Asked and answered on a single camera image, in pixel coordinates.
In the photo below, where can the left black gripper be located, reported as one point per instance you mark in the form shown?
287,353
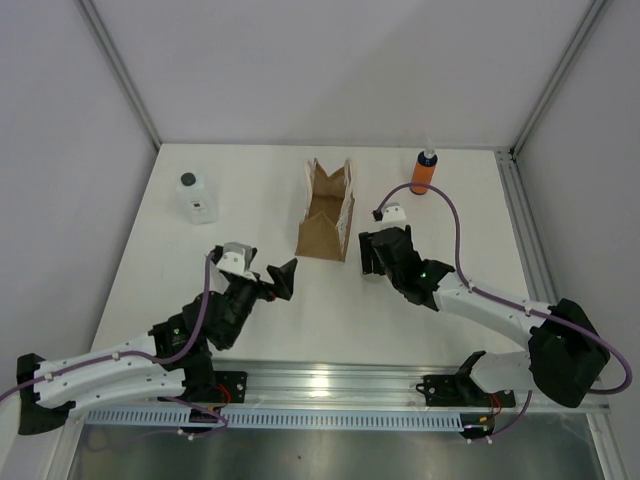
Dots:
283,282

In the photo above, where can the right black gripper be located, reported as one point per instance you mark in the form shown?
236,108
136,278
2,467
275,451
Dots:
367,251

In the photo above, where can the orange bottle blue cap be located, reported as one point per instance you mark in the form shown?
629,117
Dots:
424,169

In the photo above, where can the green bottle white cap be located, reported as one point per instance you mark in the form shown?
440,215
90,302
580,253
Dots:
374,278

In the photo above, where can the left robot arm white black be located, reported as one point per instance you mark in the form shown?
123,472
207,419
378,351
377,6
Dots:
172,361

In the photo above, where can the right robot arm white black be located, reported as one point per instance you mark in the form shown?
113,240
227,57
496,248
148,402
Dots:
560,355

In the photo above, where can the clear bottle black cap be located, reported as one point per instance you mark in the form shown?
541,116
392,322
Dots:
196,199

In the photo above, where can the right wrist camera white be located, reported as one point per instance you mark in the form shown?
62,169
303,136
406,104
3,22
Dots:
390,215

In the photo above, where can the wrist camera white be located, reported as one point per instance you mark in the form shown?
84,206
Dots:
390,215
236,260

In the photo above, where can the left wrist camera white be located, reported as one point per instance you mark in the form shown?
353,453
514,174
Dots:
236,260

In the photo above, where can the aluminium mounting rail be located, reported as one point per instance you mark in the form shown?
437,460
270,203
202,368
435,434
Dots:
305,385

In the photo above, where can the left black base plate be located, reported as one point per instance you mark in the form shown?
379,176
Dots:
226,388

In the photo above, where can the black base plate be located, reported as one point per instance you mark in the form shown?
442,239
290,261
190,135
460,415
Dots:
226,388
454,391

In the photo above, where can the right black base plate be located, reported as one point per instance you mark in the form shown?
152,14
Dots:
454,391

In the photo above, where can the right side aluminium rail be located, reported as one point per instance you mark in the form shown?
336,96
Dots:
534,261

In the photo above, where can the white slotted cable duct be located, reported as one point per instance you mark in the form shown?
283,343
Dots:
242,418

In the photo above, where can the left aluminium frame post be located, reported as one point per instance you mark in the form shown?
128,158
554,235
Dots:
104,41

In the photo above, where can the aluminium frame post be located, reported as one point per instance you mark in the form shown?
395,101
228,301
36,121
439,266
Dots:
104,41
568,59

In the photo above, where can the right aluminium frame post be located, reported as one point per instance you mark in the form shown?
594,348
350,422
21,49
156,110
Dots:
568,59

